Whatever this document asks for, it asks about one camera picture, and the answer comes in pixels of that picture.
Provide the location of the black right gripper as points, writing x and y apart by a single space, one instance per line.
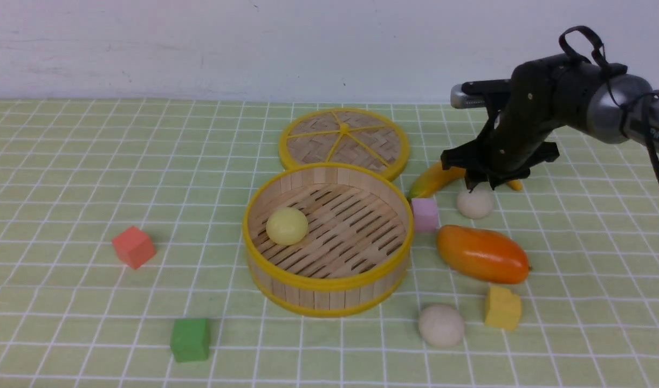
513 139

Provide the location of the pale yellow bun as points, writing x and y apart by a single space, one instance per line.
287 226

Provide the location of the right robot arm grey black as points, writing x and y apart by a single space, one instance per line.
606 108

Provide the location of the bamboo steamer lid yellow rim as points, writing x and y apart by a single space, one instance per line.
345 136

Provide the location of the bamboo steamer tray yellow rims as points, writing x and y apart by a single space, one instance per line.
356 252

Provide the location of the white bun near banana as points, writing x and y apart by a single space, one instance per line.
476 204

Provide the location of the yellow plastic banana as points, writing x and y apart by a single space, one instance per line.
433 180

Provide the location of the pink foam cube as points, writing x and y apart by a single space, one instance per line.
425 214

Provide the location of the orange plastic mango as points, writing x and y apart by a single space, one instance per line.
485 255

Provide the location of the yellow foam cube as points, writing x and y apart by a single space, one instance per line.
502 309

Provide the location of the white bun near front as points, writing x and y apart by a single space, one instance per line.
441 325

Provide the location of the green foam cube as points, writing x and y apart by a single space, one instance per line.
190 340

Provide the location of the red foam cube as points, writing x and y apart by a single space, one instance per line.
133 247

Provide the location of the green checkered tablecloth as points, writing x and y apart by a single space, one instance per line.
76 173

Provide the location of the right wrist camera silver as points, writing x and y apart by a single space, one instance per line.
475 94

